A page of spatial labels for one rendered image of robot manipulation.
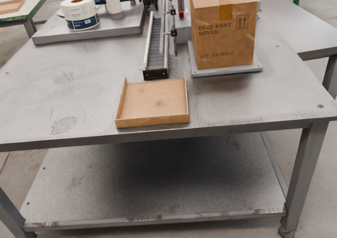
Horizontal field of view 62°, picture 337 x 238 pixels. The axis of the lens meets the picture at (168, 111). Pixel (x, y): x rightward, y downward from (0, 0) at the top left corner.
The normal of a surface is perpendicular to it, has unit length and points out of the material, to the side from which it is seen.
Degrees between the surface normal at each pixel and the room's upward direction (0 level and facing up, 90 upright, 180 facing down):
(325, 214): 0
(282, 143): 0
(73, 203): 0
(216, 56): 90
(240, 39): 90
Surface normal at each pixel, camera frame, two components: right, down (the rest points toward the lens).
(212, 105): -0.11, -0.79
